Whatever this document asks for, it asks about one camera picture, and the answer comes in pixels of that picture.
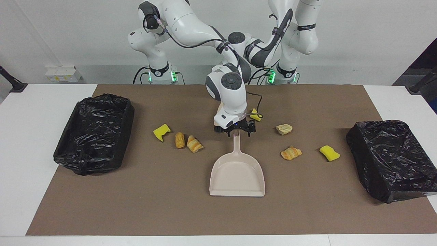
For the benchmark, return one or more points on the black camera stand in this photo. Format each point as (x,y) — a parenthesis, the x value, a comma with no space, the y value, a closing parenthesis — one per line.
(17,87)
(414,89)

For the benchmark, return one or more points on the dark background partition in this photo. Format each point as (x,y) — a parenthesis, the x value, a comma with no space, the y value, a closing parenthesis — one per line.
(428,59)

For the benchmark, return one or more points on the notched yellow sponge piece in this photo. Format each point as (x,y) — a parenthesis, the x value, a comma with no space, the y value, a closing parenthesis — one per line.
(161,131)

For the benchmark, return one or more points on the pale bread piece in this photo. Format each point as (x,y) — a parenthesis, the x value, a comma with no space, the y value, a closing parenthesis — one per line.
(284,129)

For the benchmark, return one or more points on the striped orange croissant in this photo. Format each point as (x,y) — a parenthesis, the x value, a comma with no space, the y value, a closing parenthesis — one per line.
(291,153)
(194,145)

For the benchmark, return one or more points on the brown bread roll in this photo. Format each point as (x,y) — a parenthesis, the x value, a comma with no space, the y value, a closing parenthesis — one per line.
(180,140)

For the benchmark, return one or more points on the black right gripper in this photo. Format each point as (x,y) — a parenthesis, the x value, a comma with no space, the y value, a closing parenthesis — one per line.
(229,128)

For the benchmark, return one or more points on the brown paper table mat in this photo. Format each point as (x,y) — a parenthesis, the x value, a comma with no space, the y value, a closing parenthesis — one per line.
(307,212)

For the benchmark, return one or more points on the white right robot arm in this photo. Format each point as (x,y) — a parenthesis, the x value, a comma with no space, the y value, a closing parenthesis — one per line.
(228,95)

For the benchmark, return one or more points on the white wall socket box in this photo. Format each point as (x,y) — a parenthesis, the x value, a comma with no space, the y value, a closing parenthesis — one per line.
(63,73)

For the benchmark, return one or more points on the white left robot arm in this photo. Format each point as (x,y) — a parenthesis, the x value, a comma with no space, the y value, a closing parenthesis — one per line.
(304,37)

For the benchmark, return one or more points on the beige plastic dustpan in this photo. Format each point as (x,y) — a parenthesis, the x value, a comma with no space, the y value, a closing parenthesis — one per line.
(237,174)

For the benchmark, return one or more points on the black bag lined bin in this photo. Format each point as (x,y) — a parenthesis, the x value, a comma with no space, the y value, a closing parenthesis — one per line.
(92,136)
(392,153)

